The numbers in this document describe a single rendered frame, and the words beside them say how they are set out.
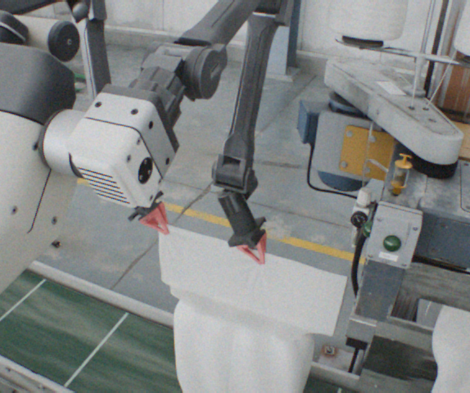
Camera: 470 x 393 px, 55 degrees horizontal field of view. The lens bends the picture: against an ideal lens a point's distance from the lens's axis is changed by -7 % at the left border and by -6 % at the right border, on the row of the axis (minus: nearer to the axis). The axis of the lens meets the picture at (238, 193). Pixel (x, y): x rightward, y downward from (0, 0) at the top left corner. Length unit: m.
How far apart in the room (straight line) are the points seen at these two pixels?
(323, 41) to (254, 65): 5.13
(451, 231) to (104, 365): 1.28
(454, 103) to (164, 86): 0.80
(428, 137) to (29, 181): 0.66
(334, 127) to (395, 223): 0.48
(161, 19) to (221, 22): 6.17
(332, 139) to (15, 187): 0.79
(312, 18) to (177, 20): 1.90
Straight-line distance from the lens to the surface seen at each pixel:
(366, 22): 0.99
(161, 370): 1.72
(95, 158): 0.59
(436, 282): 1.10
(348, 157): 1.21
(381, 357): 1.59
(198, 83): 0.70
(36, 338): 1.89
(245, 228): 1.11
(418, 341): 1.52
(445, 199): 0.86
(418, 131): 0.91
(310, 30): 6.16
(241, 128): 1.03
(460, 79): 1.25
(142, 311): 1.90
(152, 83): 0.65
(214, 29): 0.79
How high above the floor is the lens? 1.73
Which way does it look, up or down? 31 degrees down
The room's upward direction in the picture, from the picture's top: 3 degrees clockwise
